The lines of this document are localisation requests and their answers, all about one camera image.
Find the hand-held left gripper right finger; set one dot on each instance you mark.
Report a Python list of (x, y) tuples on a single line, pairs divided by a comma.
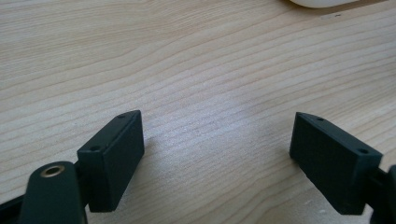
[(334, 168)]

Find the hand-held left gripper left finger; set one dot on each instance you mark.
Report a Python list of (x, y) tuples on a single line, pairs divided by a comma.
[(112, 161)]

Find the white round object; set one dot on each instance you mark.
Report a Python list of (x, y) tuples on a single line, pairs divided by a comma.
[(323, 2)]

